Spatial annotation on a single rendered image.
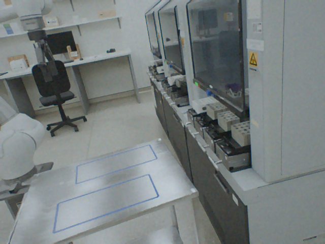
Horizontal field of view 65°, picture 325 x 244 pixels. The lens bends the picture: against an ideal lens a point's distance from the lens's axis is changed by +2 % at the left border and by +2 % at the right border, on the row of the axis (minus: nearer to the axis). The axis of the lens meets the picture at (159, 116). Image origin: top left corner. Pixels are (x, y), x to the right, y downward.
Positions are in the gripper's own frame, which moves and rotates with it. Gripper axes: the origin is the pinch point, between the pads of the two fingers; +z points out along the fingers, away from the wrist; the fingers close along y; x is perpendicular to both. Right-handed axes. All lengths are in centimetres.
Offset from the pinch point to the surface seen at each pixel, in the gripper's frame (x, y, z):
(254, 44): 75, 49, -4
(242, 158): 72, 43, 41
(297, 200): 88, 55, 58
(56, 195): -2, 40, 38
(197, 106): 70, -5, 34
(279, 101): 80, 55, 14
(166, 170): 41, 43, 38
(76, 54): -36, -334, 23
